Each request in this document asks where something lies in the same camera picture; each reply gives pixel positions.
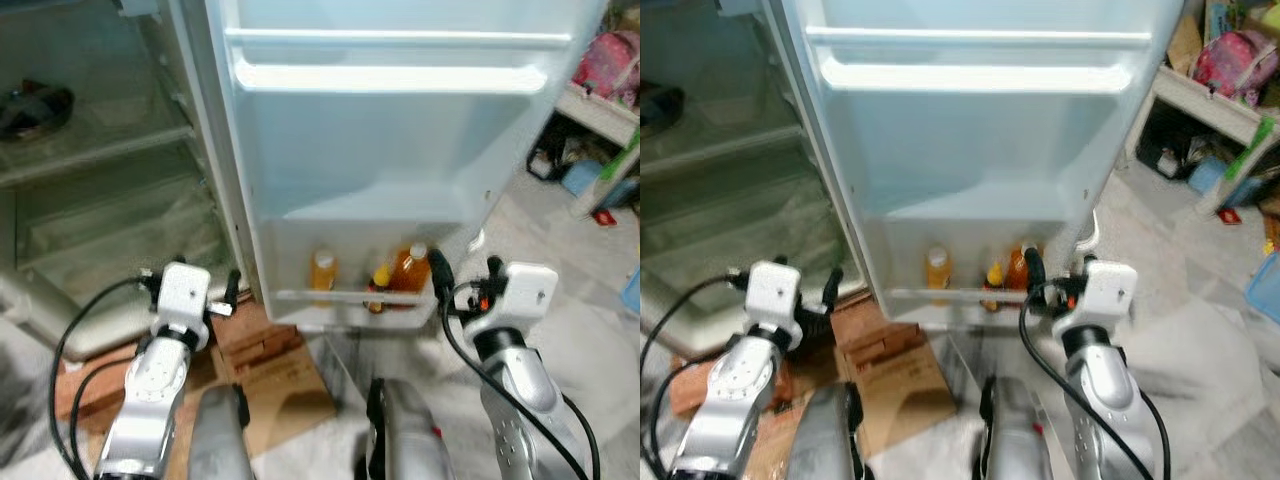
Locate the white shelf unit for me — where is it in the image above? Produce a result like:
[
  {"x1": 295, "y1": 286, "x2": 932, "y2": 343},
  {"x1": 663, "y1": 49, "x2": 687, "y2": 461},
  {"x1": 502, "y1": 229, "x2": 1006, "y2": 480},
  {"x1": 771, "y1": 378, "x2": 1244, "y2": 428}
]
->
[
  {"x1": 553, "y1": 80, "x2": 641, "y2": 149},
  {"x1": 1125, "y1": 65, "x2": 1280, "y2": 213}
]

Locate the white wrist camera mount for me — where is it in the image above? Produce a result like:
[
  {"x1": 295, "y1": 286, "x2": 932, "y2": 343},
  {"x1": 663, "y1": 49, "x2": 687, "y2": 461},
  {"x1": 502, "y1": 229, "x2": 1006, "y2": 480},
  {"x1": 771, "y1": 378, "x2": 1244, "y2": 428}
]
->
[
  {"x1": 466, "y1": 262, "x2": 559, "y2": 337},
  {"x1": 155, "y1": 262, "x2": 213, "y2": 351},
  {"x1": 745, "y1": 260, "x2": 802, "y2": 347},
  {"x1": 1060, "y1": 260, "x2": 1139, "y2": 337}
]

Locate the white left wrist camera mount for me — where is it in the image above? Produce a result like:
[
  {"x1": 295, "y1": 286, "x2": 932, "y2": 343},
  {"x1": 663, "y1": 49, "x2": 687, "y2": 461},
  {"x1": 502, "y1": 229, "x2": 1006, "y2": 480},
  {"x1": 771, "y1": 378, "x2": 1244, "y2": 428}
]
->
[
  {"x1": 745, "y1": 260, "x2": 802, "y2": 347},
  {"x1": 155, "y1": 262, "x2": 213, "y2": 351}
]

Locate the pink patterned backpack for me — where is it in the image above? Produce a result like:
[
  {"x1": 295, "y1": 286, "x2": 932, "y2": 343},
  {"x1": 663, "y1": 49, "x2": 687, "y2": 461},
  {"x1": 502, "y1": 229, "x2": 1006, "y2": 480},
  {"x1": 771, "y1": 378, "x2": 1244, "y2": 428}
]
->
[
  {"x1": 572, "y1": 30, "x2": 641, "y2": 107},
  {"x1": 1190, "y1": 29, "x2": 1280, "y2": 102}
]

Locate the silver robot left leg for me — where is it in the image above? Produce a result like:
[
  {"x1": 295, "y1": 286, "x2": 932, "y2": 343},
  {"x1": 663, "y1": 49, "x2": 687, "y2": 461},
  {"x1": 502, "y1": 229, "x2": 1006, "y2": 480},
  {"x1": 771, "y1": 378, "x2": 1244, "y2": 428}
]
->
[
  {"x1": 188, "y1": 384, "x2": 252, "y2": 480},
  {"x1": 785, "y1": 384, "x2": 867, "y2": 480}
]

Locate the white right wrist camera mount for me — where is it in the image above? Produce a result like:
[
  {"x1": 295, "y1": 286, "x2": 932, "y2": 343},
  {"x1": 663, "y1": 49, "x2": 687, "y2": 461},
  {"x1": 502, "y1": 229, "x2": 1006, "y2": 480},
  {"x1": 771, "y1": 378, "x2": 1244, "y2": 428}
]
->
[
  {"x1": 466, "y1": 262, "x2": 559, "y2": 337},
  {"x1": 1060, "y1": 260, "x2": 1139, "y2": 337}
]

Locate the long black left arm cable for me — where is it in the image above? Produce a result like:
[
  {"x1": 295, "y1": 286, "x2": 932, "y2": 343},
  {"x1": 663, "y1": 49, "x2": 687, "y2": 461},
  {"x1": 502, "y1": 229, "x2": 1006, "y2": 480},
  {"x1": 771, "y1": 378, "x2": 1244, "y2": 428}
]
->
[
  {"x1": 640, "y1": 274, "x2": 749, "y2": 463},
  {"x1": 50, "y1": 277, "x2": 153, "y2": 473}
]

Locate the short black left arm cable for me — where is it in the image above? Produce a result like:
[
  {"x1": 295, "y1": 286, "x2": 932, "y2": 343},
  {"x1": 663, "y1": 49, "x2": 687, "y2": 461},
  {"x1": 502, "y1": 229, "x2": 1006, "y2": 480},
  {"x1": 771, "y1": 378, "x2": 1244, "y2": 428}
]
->
[
  {"x1": 650, "y1": 358, "x2": 723, "y2": 453},
  {"x1": 70, "y1": 358, "x2": 136, "y2": 453}
]

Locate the silver robot leg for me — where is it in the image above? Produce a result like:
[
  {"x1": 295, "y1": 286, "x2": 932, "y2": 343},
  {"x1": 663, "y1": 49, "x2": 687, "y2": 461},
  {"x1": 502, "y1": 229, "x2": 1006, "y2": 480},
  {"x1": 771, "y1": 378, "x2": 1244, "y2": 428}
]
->
[
  {"x1": 785, "y1": 384, "x2": 867, "y2": 480},
  {"x1": 188, "y1": 384, "x2": 252, "y2": 480},
  {"x1": 364, "y1": 377, "x2": 457, "y2": 480},
  {"x1": 979, "y1": 374, "x2": 1062, "y2": 480}
]

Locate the flattened brown cardboard sheet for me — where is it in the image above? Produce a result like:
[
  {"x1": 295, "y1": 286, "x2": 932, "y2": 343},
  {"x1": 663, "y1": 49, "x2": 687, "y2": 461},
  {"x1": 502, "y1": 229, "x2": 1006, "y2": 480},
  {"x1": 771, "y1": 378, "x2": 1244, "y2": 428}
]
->
[
  {"x1": 208, "y1": 300, "x2": 338, "y2": 453},
  {"x1": 828, "y1": 298, "x2": 958, "y2": 458}
]

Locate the white fridge door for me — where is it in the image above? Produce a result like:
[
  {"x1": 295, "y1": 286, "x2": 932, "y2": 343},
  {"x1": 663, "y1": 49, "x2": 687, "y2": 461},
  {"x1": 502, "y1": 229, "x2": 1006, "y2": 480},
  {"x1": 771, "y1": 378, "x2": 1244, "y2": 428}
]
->
[
  {"x1": 165, "y1": 0, "x2": 611, "y2": 333},
  {"x1": 765, "y1": 0, "x2": 1187, "y2": 333}
]

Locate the silver robot right leg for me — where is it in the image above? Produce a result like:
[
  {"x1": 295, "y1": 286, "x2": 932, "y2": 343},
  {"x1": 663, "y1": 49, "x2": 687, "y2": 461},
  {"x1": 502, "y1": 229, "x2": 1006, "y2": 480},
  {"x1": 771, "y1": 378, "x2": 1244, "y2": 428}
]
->
[
  {"x1": 979, "y1": 374, "x2": 1062, "y2": 480},
  {"x1": 364, "y1": 377, "x2": 457, "y2": 480}
]

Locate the dark bowl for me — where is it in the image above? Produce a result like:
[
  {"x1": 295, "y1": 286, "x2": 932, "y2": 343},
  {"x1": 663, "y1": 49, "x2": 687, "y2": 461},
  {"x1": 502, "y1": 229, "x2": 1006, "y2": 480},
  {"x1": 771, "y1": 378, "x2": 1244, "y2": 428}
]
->
[{"x1": 0, "y1": 82, "x2": 77, "y2": 142}]

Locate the white fridge cabinet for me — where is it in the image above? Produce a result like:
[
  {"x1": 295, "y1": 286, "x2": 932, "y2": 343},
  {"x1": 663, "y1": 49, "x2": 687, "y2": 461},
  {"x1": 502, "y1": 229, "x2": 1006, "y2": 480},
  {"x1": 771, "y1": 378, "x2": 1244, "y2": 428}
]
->
[
  {"x1": 0, "y1": 0, "x2": 253, "y2": 363},
  {"x1": 640, "y1": 0, "x2": 873, "y2": 359}
]

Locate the small red brick stack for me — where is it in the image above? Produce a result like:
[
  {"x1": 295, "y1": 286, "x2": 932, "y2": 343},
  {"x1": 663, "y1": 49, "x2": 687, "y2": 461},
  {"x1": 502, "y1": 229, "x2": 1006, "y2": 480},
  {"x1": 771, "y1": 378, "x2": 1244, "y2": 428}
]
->
[
  {"x1": 224, "y1": 325, "x2": 303, "y2": 378},
  {"x1": 835, "y1": 298, "x2": 903, "y2": 348}
]

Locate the small blue container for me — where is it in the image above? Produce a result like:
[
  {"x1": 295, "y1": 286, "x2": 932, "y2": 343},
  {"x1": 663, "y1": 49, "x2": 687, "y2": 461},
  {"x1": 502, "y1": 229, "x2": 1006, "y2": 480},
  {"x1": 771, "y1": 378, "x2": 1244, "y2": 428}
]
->
[
  {"x1": 1188, "y1": 155, "x2": 1232, "y2": 197},
  {"x1": 562, "y1": 160, "x2": 607, "y2": 197}
]

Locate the green plastic stick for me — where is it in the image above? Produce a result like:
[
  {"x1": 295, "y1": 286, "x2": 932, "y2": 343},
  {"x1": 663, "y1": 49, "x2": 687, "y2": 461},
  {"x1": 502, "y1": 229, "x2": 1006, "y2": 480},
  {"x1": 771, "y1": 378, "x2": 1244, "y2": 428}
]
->
[
  {"x1": 600, "y1": 130, "x2": 641, "y2": 182},
  {"x1": 1225, "y1": 117, "x2": 1277, "y2": 182}
]

